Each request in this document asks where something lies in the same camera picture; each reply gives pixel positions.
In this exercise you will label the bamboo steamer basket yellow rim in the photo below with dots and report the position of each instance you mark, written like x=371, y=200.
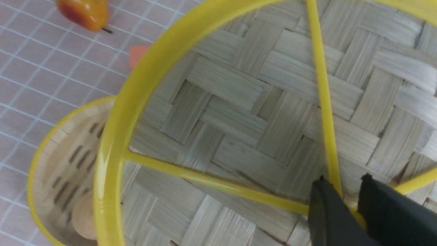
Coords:
x=62, y=171

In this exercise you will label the yellow woven bamboo steamer lid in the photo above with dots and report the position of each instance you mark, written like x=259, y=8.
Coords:
x=222, y=127

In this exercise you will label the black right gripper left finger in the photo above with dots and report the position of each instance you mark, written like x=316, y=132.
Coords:
x=330, y=221

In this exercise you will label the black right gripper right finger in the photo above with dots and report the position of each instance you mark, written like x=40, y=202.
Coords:
x=393, y=219

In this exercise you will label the orange yellow toy pear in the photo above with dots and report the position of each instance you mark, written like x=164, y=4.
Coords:
x=92, y=15

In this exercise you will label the pink white grid tablecloth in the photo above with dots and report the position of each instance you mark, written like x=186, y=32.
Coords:
x=49, y=67

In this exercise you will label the orange foam cube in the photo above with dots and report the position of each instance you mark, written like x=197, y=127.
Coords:
x=137, y=52

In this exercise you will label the tan bun inside steamer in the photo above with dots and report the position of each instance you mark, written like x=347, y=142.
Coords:
x=83, y=217

